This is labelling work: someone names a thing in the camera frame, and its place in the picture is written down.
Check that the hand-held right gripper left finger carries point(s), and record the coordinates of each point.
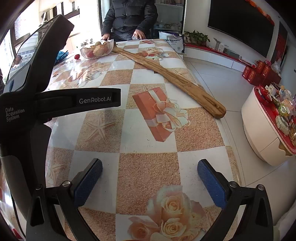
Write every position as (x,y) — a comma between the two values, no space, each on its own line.
(89,183)

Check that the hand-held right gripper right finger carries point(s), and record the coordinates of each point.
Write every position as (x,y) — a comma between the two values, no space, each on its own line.
(211,183)

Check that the blue disposable gloves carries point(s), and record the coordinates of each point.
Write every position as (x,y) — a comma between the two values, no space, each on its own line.
(62,55)

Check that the printed checkered tablecloth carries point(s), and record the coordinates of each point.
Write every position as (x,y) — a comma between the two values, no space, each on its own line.
(143,162)

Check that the red cherry tomato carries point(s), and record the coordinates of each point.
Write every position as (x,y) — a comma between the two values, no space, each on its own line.
(77,56)

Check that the white round side table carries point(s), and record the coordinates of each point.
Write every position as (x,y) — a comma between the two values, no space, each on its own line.
(256,125)

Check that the red apple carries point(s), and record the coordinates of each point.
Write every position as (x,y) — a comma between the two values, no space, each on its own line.
(90,54)

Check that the glass bowl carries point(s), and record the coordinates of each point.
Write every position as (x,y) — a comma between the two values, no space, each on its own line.
(98,52)

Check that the pile of snack packets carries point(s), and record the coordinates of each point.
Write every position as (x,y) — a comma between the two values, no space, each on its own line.
(282,109)

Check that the long wooden board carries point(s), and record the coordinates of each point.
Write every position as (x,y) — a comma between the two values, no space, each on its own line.
(175,78)

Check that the red gift box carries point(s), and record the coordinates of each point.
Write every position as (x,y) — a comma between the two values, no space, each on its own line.
(249,74)
(267,69)
(259,67)

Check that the white low cabinet red top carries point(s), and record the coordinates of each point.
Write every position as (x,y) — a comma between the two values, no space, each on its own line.
(215,54)

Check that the white printed bag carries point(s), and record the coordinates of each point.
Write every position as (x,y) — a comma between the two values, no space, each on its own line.
(172,41)

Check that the potted green plant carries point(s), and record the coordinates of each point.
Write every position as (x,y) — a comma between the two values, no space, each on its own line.
(196,37)

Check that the white display shelf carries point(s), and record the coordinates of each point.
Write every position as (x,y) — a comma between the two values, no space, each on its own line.
(168,14)

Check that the red wall banner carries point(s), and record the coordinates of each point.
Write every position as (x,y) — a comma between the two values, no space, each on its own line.
(280,44)

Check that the black wall television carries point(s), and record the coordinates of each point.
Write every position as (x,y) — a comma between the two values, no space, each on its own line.
(242,23)

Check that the red wall garland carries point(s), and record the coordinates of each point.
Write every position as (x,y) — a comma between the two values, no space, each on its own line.
(261,11)

